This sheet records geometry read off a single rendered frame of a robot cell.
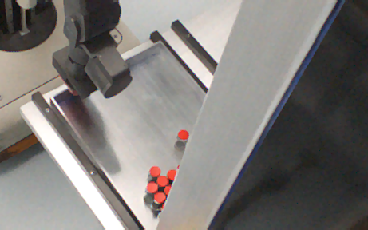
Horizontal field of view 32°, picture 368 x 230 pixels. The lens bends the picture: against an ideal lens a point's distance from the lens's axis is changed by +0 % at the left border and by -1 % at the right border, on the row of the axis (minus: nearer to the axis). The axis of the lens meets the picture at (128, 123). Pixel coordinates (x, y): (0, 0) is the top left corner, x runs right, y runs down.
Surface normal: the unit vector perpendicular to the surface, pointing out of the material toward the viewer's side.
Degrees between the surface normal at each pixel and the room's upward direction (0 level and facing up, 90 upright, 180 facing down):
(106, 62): 10
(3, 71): 0
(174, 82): 0
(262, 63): 90
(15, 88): 0
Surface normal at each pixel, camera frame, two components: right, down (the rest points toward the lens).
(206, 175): -0.81, 0.46
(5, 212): 0.10, -0.50
